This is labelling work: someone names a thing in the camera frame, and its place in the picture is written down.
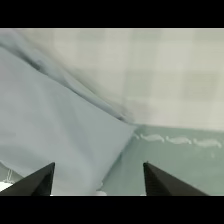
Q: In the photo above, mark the light blue shirt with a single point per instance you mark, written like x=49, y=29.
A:
x=50, y=126

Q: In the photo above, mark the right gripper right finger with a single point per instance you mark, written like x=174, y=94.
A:
x=163, y=185

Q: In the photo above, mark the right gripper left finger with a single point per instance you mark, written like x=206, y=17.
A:
x=36, y=184

